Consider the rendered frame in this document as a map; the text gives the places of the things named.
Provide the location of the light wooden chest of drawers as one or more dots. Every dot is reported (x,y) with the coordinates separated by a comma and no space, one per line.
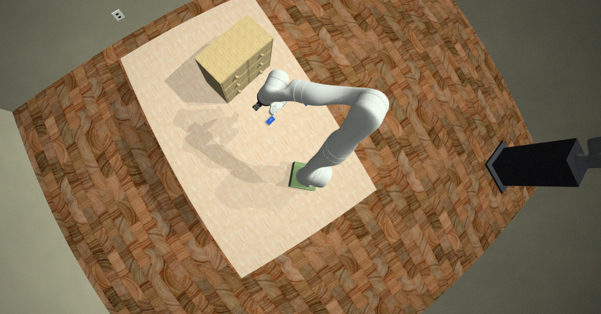
(230,51)

